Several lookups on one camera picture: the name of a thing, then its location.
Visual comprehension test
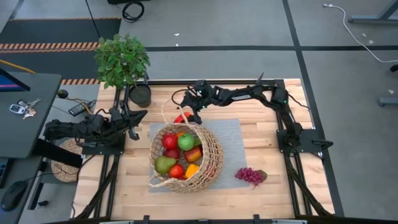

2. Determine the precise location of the purple grape bunch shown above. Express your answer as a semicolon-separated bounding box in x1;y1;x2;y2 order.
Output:
235;167;268;187

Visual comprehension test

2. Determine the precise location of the round wicker mat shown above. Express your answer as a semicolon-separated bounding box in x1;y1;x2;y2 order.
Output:
50;138;86;183

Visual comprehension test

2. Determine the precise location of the black desk base beam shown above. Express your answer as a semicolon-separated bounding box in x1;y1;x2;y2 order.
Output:
32;138;84;169

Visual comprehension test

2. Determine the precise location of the key bunch with fob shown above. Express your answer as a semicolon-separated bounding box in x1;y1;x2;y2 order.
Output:
9;98;42;120

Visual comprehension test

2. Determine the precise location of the computer monitor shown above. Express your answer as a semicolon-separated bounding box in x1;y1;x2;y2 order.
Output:
0;67;32;93

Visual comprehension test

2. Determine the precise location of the green pear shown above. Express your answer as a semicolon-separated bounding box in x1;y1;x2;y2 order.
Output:
154;156;177;175

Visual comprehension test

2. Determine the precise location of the black computer mouse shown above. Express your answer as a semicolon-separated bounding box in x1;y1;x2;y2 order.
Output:
0;180;29;212

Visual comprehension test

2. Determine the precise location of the thin black floor cable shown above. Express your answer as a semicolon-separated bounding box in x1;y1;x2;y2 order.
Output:
84;0;102;40

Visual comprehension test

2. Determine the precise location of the red and orange fruit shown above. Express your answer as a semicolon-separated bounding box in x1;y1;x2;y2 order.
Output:
173;111;194;124

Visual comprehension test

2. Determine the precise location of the yellow cable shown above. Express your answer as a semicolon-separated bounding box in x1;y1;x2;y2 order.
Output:
0;58;37;75

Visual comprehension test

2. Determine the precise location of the orange red peach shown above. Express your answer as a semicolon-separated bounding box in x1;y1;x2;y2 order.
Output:
183;146;202;163

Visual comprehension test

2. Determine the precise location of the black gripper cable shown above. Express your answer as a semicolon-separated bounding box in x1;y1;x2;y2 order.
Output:
170;88;200;108

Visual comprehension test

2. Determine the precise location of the grey woven placemat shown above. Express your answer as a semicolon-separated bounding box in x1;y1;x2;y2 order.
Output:
148;119;249;194

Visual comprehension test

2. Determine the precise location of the black hazard-striped floor mat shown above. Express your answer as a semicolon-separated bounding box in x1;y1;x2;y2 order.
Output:
0;17;123;86

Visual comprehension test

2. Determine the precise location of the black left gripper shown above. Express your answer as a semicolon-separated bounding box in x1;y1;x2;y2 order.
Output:
108;99;149;141

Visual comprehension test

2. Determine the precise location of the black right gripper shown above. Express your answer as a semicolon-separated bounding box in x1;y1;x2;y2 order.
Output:
181;79;218;125

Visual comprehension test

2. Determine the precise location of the green apple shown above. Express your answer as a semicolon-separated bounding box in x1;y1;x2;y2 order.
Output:
177;133;196;152

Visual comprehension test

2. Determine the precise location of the red tomato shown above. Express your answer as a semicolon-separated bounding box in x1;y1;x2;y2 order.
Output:
168;164;185;180

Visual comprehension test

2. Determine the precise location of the grey desk foot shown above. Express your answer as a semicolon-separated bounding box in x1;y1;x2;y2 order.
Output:
378;95;398;108

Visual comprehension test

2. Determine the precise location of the coiled black cable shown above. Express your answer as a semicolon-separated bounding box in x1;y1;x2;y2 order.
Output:
121;1;146;23

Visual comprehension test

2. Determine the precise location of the yellow bell pepper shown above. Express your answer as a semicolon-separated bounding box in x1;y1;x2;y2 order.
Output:
184;164;200;179

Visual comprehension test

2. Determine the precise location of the black aluminium frame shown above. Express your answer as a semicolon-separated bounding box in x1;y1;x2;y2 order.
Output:
70;78;346;224

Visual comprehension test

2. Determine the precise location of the woven wicker basket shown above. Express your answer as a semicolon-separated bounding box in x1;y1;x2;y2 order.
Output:
148;98;224;194

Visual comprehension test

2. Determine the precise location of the black desk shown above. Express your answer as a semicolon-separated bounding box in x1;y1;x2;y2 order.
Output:
0;71;62;159

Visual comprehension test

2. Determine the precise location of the white cable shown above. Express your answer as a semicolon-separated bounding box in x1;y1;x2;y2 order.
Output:
323;2;398;63

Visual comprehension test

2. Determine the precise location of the potted green plant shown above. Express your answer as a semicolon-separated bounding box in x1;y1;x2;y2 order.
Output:
93;33;152;109

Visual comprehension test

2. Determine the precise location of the dark keyboard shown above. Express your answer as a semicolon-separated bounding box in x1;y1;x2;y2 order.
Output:
0;157;10;189

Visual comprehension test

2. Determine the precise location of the grey desk leg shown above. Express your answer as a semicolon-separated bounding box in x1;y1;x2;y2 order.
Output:
348;0;398;26

